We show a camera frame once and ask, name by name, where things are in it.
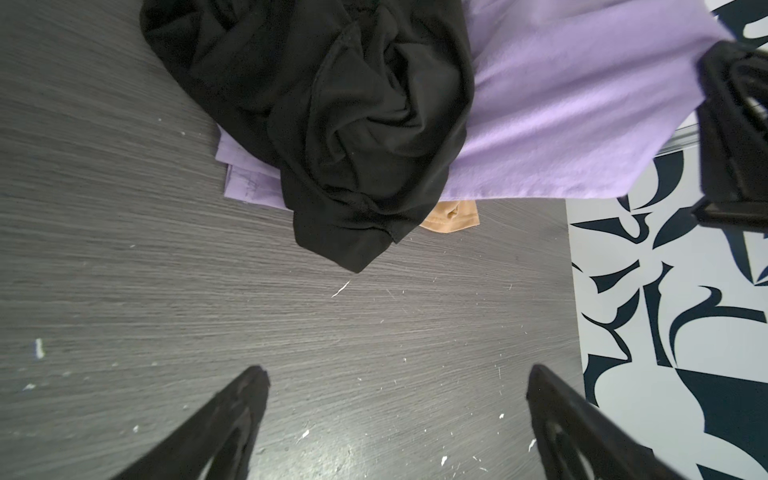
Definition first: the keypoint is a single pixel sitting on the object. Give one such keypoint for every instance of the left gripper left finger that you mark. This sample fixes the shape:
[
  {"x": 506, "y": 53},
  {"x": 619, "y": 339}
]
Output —
[{"x": 217, "y": 441}]

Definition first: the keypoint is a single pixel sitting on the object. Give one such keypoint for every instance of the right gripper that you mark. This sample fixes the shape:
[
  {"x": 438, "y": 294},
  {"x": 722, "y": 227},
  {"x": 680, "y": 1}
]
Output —
[{"x": 733, "y": 138}]

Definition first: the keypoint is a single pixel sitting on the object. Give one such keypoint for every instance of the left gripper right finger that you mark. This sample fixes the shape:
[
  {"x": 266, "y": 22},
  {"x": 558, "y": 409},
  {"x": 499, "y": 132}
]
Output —
[{"x": 576, "y": 441}]

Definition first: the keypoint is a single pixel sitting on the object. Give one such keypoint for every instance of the lilac cloth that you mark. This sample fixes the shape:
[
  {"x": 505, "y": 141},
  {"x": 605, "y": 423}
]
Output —
[{"x": 573, "y": 99}]

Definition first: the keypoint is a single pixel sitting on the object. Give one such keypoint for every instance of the tan cloth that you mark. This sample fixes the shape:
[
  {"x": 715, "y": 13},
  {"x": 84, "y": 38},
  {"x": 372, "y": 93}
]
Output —
[{"x": 452, "y": 216}]

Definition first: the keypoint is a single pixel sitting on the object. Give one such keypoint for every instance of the black cloth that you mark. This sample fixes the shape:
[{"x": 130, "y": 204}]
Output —
[{"x": 362, "y": 106}]

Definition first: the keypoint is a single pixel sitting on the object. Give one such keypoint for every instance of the aluminium frame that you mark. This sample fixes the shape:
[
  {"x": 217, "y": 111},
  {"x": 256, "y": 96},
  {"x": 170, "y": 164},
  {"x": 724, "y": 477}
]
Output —
[{"x": 683, "y": 138}]

